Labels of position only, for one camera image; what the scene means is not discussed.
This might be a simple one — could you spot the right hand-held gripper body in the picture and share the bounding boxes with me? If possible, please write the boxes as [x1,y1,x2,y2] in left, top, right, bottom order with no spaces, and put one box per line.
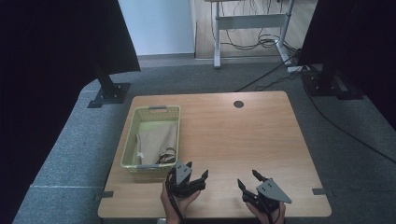
[242,177,293,215]

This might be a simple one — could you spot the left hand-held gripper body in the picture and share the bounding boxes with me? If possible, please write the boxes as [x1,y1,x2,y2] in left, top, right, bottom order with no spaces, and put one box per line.
[164,160,207,200]

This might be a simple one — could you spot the beige pants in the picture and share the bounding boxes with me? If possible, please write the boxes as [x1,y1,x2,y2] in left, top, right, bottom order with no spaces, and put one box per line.
[135,123,179,166]

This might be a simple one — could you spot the yellow-green plastic basket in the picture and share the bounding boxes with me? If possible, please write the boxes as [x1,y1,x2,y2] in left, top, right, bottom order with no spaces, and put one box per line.
[120,105,182,175]

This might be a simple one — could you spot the person's right hand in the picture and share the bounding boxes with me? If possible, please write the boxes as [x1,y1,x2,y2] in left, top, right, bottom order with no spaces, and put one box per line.
[245,200,287,224]

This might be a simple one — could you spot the person's left hand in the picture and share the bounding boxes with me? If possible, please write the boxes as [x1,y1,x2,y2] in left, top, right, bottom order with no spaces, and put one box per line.
[160,181,202,224]

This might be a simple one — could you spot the black metal stand base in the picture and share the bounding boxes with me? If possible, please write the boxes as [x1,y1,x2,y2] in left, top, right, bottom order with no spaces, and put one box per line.
[302,63,366,101]
[86,66,132,109]

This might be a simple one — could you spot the white power strip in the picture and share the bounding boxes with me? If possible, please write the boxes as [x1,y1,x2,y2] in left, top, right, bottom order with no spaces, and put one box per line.
[286,64,308,75]

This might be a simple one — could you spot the black curtain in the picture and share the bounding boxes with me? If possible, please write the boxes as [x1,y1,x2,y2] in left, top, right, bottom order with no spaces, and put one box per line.
[0,0,141,218]
[297,0,396,132]

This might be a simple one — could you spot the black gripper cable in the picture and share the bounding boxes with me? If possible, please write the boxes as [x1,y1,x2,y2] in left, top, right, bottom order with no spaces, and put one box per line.
[164,172,187,224]

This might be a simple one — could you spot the long black floor cable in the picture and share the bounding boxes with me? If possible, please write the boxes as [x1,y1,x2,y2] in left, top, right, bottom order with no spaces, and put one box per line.
[301,74,396,165]
[233,54,301,93]

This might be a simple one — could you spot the bundle of black cables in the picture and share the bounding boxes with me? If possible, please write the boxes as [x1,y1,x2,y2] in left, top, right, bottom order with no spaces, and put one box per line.
[218,0,302,59]

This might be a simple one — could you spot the white desk frame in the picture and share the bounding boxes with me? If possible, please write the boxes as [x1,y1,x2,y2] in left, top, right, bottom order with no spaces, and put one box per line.
[204,0,296,70]

